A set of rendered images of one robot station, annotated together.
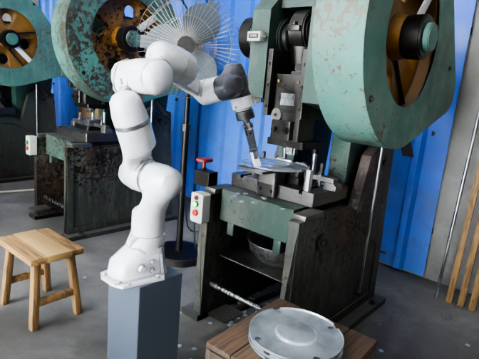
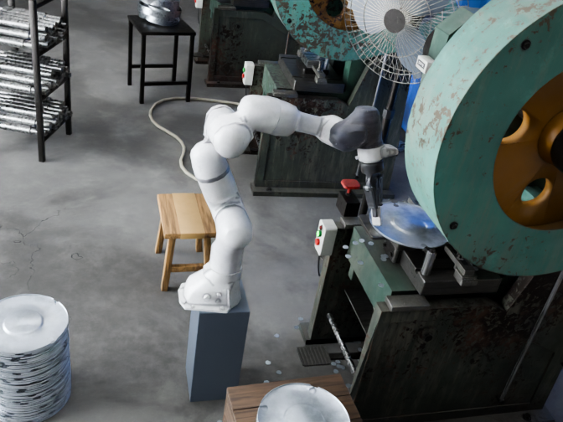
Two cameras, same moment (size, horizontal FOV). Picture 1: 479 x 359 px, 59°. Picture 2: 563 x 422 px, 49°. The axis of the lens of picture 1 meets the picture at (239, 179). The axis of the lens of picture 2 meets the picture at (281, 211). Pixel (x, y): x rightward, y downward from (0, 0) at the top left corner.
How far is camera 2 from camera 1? 1.09 m
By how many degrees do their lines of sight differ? 34
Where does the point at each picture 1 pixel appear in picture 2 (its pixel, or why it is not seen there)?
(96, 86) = (302, 37)
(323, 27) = (414, 129)
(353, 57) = (428, 179)
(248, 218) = (363, 272)
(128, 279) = (193, 302)
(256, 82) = not seen: hidden behind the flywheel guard
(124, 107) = (197, 162)
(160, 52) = (245, 111)
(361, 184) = (525, 282)
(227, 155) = not seen: hidden behind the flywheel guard
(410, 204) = not seen: outside the picture
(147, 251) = (214, 283)
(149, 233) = (219, 269)
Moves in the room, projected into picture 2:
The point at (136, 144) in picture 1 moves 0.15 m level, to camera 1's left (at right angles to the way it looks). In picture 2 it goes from (209, 194) to (174, 176)
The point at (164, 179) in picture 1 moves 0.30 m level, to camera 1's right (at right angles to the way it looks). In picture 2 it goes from (227, 233) to (305, 276)
